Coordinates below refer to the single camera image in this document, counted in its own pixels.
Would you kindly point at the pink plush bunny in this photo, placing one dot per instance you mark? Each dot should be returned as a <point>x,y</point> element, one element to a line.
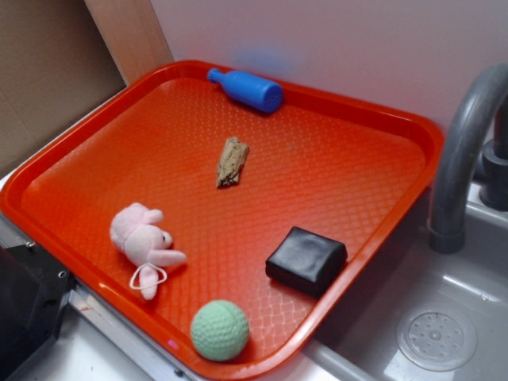
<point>134,231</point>

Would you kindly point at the dark grey faucet handle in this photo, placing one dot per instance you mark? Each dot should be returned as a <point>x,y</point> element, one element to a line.
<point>494,159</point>

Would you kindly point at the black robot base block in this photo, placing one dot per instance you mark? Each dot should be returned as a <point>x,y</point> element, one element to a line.
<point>35,290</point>

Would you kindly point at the blue plastic bottle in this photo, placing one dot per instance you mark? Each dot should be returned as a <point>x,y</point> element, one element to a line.
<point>254,91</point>

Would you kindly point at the round sink drain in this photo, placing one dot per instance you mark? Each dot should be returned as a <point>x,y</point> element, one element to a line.
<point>436,337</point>

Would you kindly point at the light wooden board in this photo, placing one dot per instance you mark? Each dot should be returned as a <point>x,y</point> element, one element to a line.
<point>132,34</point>

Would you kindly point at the grey toy sink basin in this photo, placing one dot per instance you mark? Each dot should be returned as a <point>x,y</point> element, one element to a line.
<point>357,341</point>

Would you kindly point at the green dimpled ball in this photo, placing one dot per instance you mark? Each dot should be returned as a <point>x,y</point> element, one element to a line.
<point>220,330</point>

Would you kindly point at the brown cardboard panel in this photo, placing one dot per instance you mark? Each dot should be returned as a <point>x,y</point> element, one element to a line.
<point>55,68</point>

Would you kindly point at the black rectangular block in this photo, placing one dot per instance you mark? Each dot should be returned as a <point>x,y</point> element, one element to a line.
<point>307,262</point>

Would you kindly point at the brown wood piece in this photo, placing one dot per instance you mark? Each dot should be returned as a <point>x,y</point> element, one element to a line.
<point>231,163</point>

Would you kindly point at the orange plastic tray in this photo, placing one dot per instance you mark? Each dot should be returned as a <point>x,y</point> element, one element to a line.
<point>335,166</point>

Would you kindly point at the grey curved faucet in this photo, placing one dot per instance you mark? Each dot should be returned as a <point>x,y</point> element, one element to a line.
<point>472,127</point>

